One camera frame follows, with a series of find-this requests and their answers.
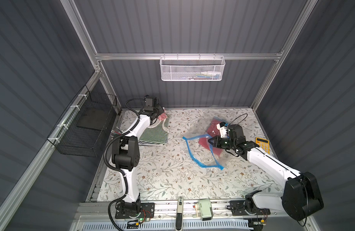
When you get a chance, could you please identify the black white handheld tool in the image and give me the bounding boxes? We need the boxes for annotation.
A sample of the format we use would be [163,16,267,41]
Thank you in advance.
[175,196,184,231]

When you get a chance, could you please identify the yellow calculator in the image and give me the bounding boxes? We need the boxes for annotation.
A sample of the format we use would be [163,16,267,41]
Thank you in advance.
[255,137,271,154]

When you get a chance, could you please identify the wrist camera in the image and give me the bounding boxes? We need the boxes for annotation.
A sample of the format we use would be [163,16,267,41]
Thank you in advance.
[145,96,155,107]
[216,122,228,138]

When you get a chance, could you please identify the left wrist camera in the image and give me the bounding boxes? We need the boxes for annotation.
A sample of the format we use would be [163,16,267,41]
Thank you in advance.
[145,96,155,107]

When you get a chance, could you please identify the white wire mesh basket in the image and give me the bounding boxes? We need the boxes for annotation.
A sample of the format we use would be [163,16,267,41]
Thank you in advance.
[159,55,226,81]

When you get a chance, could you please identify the black wire mesh basket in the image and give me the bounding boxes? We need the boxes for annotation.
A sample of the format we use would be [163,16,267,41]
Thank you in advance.
[47,88,118,157]

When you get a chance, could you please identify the pens in mug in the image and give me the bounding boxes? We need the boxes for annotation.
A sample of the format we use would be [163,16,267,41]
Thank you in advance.
[111,126,123,136]

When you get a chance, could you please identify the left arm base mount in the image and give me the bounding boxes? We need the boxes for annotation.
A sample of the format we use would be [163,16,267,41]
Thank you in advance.
[114,201,155,219]

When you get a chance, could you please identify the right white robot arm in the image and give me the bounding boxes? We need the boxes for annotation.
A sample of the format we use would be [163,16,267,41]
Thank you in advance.
[208,122,324,222]

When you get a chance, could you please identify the clear vacuum bag blue zipper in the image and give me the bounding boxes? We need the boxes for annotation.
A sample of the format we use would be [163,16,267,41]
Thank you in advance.
[182,107,250,171]

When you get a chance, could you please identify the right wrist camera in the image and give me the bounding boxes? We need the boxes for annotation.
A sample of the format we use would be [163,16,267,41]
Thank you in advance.
[216,122,228,138]

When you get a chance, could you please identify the red white striped tank top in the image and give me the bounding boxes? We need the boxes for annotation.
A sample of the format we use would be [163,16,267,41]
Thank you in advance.
[158,108,168,121]

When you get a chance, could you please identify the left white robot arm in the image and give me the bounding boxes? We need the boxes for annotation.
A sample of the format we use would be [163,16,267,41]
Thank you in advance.
[103,95,165,217]

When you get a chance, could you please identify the pale green box device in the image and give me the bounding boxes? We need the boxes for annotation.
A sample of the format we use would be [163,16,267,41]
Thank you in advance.
[194,198,214,221]

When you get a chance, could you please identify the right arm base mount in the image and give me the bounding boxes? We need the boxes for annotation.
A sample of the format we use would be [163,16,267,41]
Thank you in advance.
[226,199,271,216]

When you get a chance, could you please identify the green white striped tank top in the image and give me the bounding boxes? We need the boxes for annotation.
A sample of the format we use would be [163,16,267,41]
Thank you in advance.
[138,115,170,146]

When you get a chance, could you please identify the markers in white basket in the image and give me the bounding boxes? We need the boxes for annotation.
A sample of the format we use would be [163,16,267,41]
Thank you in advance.
[182,71,222,80]

